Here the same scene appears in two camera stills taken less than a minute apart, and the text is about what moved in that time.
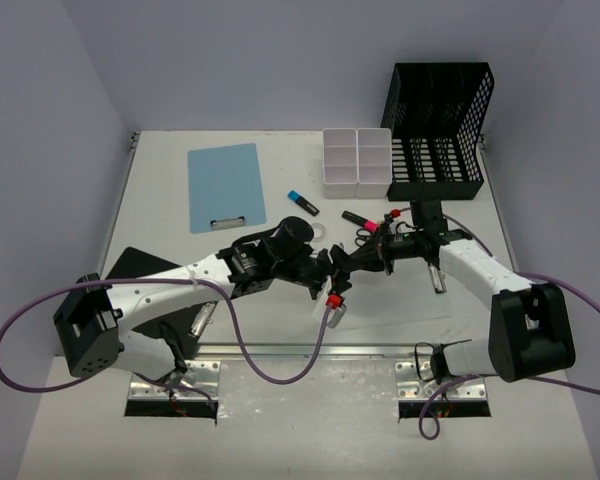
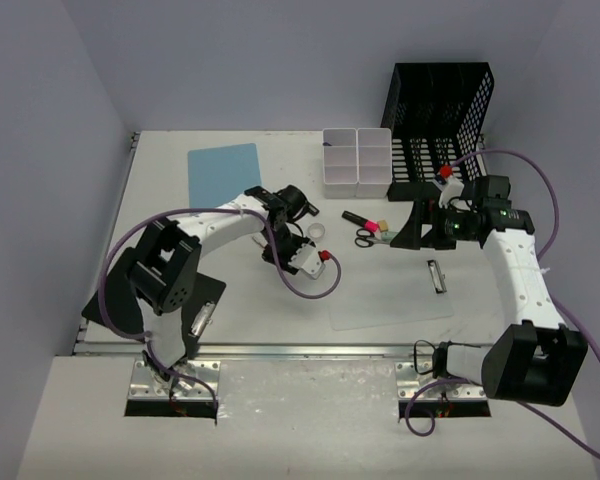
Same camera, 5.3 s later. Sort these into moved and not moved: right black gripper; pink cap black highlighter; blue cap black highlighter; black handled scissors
Moved: right black gripper
Not moved: pink cap black highlighter; blue cap black highlighter; black handled scissors
